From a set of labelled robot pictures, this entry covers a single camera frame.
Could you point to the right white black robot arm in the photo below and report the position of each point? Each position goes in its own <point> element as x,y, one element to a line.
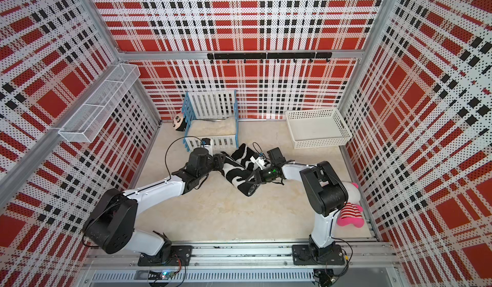
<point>325,192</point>

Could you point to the black hook rail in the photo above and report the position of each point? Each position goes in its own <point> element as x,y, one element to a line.
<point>270,56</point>

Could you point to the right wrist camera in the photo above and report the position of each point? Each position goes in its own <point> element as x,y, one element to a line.
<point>258,162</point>

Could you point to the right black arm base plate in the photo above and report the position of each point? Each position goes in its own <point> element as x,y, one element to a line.
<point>301,254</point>

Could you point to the white plastic basket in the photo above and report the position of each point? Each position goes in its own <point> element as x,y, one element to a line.
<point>317,128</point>

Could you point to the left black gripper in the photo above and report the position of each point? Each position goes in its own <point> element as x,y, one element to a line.
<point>220,163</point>

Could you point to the white wire mesh shelf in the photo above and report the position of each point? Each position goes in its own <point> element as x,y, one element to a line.
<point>86,123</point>

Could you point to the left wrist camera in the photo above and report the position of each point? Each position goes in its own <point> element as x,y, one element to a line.
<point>207,143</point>

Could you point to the blue white toy crib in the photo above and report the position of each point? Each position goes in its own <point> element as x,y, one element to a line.
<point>211,115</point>

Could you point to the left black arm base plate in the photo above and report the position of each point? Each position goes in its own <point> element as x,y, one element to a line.
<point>167,256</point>

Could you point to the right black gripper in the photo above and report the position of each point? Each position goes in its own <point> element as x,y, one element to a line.
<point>257,174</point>

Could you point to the aluminium mounting rail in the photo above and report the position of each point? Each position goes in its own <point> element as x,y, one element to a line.
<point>260,262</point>

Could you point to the grey zebra plush pillowcase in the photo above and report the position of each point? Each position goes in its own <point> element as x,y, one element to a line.
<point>238,168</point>

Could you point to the panda plush toy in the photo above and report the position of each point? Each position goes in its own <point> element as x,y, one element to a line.
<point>179,122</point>

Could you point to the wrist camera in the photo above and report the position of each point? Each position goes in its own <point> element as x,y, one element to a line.
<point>258,162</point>
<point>207,143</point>

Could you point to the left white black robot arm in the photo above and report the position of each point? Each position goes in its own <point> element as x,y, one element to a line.
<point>111,225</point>

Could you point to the green circuit board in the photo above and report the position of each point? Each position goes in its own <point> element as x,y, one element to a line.
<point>161,275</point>

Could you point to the white pink plush doll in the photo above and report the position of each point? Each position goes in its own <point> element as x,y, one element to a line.
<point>352,213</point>

